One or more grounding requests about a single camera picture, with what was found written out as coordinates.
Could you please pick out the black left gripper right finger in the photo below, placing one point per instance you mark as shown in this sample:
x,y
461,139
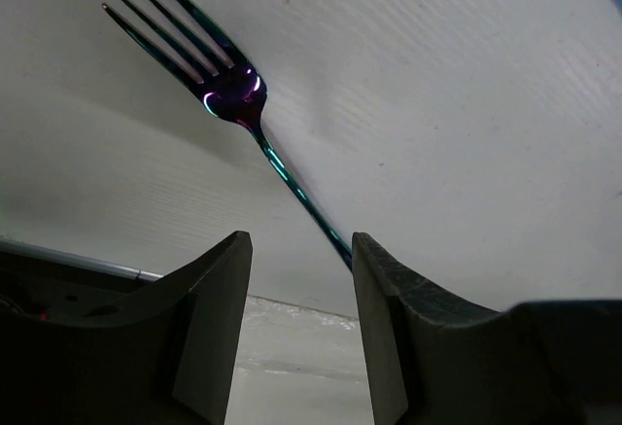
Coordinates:
x,y
433,357

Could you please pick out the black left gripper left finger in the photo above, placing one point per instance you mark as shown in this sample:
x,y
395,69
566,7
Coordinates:
x,y
163,354

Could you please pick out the iridescent metal fork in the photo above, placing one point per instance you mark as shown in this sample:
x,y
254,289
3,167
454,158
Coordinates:
x,y
228,86

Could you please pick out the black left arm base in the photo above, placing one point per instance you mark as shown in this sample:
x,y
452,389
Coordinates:
x,y
41,282

